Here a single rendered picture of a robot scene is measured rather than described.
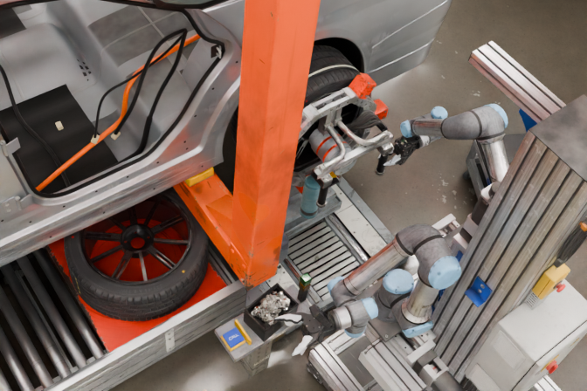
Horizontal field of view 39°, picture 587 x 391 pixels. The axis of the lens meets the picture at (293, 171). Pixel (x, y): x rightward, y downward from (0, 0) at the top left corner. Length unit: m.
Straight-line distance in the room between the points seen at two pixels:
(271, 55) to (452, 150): 2.68
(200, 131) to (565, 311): 1.64
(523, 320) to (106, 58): 2.16
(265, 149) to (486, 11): 3.33
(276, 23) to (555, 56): 3.62
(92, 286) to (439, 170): 2.17
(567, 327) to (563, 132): 0.87
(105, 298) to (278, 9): 1.85
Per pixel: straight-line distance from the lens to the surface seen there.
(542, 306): 3.12
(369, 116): 3.65
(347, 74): 3.66
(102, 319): 3.95
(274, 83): 2.57
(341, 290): 3.02
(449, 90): 5.31
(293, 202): 4.32
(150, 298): 3.73
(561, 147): 2.46
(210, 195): 3.77
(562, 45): 5.88
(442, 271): 2.80
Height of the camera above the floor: 3.81
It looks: 54 degrees down
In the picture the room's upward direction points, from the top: 9 degrees clockwise
